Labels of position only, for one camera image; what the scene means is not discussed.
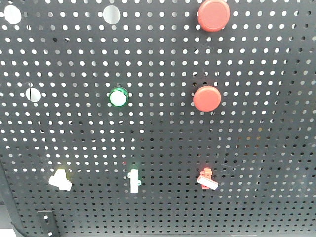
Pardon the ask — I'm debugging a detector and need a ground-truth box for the green illuminated push button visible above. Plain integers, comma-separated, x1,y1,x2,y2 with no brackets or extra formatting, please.
109,87,129,107

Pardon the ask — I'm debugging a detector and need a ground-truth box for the red mushroom button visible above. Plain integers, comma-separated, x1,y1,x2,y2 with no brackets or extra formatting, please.
193,86,221,112
197,0,230,32

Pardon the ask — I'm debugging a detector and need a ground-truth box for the left black table clamp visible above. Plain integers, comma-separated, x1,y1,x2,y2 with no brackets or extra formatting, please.
37,210,60,237

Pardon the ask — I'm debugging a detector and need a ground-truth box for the lower red mushroom button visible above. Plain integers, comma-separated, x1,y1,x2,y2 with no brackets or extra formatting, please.
193,86,221,112

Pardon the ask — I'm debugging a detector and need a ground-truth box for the yellow rotary switch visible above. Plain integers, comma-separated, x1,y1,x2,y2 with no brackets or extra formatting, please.
48,169,72,191

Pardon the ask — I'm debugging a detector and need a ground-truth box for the upper red mushroom button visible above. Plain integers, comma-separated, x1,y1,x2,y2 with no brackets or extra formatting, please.
197,0,230,32

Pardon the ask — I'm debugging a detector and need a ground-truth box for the black perforated pegboard panel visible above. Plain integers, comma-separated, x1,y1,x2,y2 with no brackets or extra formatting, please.
0,0,316,237

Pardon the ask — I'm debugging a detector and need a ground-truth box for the green rotary switch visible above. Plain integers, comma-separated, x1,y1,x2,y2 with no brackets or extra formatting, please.
127,169,141,193

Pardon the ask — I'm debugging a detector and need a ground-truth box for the red rotary switch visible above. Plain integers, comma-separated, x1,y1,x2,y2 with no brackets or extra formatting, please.
197,167,219,190

